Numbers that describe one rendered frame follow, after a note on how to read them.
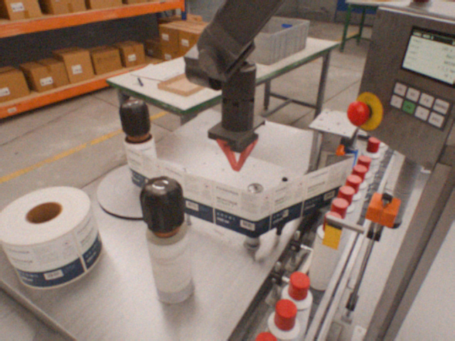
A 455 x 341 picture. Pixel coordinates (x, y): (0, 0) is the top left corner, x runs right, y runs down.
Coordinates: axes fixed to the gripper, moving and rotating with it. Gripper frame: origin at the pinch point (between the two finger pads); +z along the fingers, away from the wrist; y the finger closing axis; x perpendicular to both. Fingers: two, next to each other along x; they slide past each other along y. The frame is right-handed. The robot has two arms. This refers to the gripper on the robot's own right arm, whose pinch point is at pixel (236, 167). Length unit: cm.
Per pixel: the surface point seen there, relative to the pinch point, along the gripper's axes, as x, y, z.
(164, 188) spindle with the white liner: -8.1, 11.6, 1.0
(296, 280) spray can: 17.8, 10.2, 10.1
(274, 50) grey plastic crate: -76, -181, 29
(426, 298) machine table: 41, -21, 35
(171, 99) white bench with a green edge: -97, -91, 40
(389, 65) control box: 21.0, -5.4, -21.7
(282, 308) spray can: 18.0, 16.1, 10.1
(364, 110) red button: 19.5, -3.7, -15.1
